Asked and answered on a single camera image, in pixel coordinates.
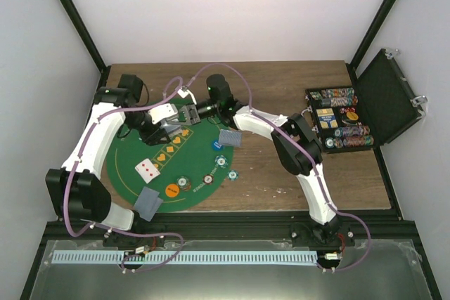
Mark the blue checkered playing card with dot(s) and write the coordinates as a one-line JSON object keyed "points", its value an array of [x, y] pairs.
{"points": [[151, 210]]}

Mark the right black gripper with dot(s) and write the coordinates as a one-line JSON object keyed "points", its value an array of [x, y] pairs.
{"points": [[185, 109]]}

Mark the blue playing card deck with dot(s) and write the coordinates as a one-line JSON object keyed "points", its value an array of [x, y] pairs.
{"points": [[171, 129]]}

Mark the black poker case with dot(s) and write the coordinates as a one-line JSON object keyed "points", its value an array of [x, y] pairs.
{"points": [[376, 108]]}

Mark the light blue slotted strip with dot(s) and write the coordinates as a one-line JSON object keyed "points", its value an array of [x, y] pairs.
{"points": [[284, 258]]}

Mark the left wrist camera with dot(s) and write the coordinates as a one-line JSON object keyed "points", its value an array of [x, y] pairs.
{"points": [[161, 112]]}

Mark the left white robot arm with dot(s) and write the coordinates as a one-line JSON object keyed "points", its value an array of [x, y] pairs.
{"points": [[77, 193]]}

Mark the poker chip stack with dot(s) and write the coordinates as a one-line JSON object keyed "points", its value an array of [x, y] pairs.
{"points": [[221, 161], [184, 183]]}

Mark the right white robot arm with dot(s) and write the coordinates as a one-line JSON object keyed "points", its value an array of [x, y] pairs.
{"points": [[297, 147]]}

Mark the red poker chip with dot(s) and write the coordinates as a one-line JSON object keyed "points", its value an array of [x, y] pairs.
{"points": [[208, 179]]}

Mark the single teal poker chip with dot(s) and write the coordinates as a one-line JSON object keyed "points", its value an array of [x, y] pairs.
{"points": [[232, 175]]}

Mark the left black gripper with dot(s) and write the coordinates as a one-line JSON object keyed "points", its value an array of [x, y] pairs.
{"points": [[150, 138]]}

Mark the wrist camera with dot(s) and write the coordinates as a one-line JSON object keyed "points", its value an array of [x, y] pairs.
{"points": [[161, 112], [185, 92]]}

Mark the face-up diamonds playing card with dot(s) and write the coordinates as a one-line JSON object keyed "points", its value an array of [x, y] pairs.
{"points": [[147, 170]]}

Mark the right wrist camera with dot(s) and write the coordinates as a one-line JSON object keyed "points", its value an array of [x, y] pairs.
{"points": [[185, 92]]}

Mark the orange big blind button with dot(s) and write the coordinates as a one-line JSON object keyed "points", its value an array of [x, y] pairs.
{"points": [[172, 190]]}

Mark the blue small blind button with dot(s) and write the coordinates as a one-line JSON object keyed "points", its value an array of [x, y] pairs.
{"points": [[216, 146]]}

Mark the green round poker mat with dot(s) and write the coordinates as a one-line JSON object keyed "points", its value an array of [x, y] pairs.
{"points": [[189, 154]]}

